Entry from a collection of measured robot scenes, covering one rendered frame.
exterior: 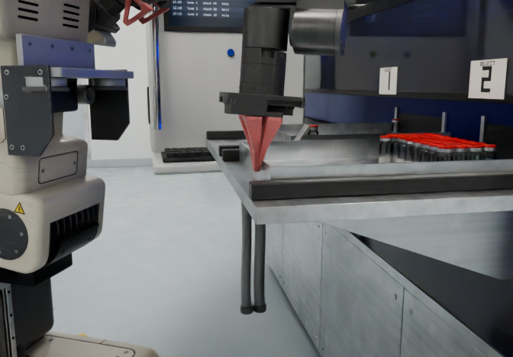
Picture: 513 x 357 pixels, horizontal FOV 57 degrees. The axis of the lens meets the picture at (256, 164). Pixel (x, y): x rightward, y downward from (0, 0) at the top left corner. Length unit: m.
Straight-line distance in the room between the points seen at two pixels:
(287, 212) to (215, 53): 1.02
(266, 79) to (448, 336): 0.61
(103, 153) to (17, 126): 5.22
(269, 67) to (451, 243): 0.36
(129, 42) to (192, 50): 4.60
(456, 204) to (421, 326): 0.50
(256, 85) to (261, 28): 0.07
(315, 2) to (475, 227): 0.39
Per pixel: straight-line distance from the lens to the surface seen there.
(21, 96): 0.94
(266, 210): 0.52
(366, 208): 0.55
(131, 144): 6.10
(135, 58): 6.06
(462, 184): 0.64
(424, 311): 1.04
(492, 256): 0.77
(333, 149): 0.85
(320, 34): 0.57
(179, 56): 1.48
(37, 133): 0.92
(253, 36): 0.59
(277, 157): 0.83
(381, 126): 1.26
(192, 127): 1.49
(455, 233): 0.73
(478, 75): 0.85
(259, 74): 0.58
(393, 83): 1.10
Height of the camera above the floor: 1.01
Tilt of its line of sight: 10 degrees down
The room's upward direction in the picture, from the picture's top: straight up
